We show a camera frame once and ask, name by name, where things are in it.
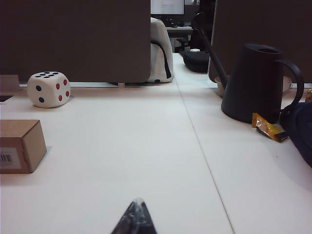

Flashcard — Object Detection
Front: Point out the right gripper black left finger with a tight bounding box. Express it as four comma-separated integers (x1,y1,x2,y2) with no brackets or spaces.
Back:
111,196,139,234

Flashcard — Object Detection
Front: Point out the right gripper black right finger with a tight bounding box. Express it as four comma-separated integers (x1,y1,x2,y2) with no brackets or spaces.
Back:
137,196,158,234

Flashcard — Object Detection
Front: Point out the long brown cardboard box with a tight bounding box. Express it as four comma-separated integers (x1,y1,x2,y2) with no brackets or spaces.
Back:
0,119,47,175

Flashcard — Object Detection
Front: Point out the small tan box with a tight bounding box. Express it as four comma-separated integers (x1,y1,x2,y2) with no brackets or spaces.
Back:
0,75,20,92

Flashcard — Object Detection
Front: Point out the orange snack wrapper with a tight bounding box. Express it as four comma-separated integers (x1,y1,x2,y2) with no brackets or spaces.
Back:
252,112,289,142

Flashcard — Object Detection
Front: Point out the black round cushion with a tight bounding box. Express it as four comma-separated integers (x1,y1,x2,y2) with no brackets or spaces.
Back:
179,50,210,73

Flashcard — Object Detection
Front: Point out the dark grey watering can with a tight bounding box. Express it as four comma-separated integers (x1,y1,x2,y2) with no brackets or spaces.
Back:
191,12,305,124

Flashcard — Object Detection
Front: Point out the dark navy bag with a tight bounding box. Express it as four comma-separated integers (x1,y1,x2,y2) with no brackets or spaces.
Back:
279,101,312,169

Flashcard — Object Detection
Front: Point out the wide brown desk partition panel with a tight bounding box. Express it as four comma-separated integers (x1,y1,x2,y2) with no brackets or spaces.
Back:
0,0,152,84

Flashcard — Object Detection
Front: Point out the lit computer monitor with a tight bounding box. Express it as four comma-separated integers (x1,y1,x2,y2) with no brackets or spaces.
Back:
151,0,185,15

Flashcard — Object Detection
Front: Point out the narrow brown desk partition panel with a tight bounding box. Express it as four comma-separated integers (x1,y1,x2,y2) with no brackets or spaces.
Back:
208,0,312,85

